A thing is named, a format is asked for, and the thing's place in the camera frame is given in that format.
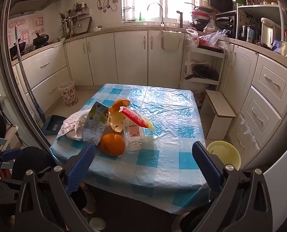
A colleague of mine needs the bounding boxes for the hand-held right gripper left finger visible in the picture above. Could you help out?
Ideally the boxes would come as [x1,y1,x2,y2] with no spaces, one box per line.
[14,142,97,232]

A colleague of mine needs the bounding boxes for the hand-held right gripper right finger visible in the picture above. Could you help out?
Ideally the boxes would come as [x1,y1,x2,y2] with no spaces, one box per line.
[192,141,274,232]

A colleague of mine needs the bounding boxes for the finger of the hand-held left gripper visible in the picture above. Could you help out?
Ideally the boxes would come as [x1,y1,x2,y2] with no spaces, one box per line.
[0,148,22,174]

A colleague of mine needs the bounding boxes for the orange peel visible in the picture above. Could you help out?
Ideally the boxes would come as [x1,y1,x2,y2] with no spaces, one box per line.
[109,99,131,133]

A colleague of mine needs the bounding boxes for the person's black trouser legs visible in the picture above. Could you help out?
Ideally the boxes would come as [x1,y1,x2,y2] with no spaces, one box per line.
[12,146,62,174]

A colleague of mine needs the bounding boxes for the orange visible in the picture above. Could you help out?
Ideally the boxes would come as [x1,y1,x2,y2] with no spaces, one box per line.
[99,133,126,157]

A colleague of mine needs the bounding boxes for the crushed milk carton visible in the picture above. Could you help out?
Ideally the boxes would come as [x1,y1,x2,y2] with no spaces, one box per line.
[83,101,109,142]

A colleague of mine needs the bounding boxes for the blue dustpan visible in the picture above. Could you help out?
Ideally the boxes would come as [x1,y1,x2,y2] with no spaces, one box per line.
[41,115,68,136]

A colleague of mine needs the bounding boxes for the wooden step stool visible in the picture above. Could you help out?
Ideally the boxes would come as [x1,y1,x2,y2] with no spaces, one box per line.
[200,90,236,140]

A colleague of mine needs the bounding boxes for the flattened clear plastic bottle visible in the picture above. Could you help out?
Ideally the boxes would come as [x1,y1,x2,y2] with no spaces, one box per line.
[123,121,146,154]

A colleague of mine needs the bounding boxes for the blue checkered tablecloth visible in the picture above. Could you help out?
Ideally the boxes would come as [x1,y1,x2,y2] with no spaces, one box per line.
[50,84,210,214]

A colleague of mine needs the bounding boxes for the red snack wrapper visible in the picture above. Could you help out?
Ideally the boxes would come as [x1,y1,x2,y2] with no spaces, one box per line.
[119,107,155,130]

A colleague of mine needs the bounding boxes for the floral wastebasket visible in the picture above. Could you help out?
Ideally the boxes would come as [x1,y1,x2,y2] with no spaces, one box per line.
[58,81,79,107]

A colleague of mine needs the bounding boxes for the black frying pan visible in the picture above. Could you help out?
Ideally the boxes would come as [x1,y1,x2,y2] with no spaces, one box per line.
[185,64,219,81]

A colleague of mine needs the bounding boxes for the white drawer cabinet by stove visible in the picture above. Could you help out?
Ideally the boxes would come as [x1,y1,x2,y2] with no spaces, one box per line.
[12,42,73,116]

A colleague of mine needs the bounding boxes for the white drawer cabinets under shelf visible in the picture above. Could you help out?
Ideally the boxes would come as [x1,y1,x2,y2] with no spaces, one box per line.
[217,40,287,170]

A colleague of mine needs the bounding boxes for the white storage cart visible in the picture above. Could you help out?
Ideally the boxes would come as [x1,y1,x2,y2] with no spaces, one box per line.
[179,46,226,102]

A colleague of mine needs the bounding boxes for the black wok on stove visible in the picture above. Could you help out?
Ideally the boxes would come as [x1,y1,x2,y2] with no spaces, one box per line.
[32,32,50,47]

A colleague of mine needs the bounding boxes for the white sink base cabinets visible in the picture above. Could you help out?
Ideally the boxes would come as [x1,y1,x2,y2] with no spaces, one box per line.
[64,28,185,87]

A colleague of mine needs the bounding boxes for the clear plastic bag red contents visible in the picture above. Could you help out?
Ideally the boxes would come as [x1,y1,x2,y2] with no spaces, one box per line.
[198,29,228,49]

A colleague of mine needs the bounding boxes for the white red plastic bag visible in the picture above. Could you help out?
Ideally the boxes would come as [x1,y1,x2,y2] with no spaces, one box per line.
[185,28,199,47]

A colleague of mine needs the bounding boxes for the white tote bag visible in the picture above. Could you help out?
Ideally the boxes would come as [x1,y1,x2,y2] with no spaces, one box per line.
[160,30,185,52]

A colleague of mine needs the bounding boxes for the leaning metal tray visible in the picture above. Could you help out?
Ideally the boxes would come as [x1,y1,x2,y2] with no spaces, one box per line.
[72,17,93,35]

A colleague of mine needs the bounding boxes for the white plastic bag with food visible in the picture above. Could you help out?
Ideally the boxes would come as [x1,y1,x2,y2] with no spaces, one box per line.
[203,17,217,33]

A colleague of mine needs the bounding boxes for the toaster oven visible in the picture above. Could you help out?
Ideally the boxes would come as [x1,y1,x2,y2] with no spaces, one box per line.
[216,12,237,38]

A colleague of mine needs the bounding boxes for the utensil rack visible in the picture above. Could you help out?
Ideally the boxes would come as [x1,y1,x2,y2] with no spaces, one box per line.
[59,3,91,38]

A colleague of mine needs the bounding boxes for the white electric kettle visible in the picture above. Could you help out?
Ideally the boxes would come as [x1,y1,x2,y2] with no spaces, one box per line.
[260,17,281,46]

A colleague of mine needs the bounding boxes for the black tap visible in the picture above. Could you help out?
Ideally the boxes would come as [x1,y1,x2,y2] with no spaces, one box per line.
[176,11,184,28]

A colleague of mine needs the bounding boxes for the stack of pots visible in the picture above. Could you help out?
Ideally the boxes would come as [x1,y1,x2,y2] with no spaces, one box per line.
[190,0,212,28]

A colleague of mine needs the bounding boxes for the range hood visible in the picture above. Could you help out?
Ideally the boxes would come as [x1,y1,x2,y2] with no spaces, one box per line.
[9,0,69,17]

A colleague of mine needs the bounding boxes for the chrome faucet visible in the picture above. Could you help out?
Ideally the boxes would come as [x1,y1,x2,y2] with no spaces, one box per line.
[147,3,165,27]

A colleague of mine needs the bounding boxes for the black microwave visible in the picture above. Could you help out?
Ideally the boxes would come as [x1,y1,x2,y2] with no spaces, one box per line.
[207,0,237,12]

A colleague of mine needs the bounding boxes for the white counter shelf unit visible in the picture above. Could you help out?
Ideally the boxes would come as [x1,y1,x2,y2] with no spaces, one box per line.
[236,1,287,47]

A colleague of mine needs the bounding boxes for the grey sliding door frame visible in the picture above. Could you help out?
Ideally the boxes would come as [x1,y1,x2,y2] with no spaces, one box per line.
[0,0,62,155]

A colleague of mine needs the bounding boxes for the broom handle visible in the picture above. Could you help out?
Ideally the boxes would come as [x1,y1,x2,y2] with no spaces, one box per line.
[15,23,46,126]

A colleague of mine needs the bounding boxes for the pink wall stickers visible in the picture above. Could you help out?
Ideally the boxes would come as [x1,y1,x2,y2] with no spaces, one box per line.
[8,16,45,47]

